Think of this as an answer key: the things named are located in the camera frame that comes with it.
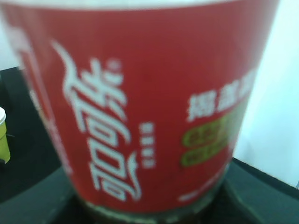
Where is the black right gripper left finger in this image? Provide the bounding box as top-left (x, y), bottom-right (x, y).
top-left (0, 168), bottom-right (82, 224)

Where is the cola bottle red label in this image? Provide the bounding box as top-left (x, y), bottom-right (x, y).
top-left (0, 0), bottom-right (279, 224)

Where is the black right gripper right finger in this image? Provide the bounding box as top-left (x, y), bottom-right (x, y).
top-left (217, 159), bottom-right (299, 224)

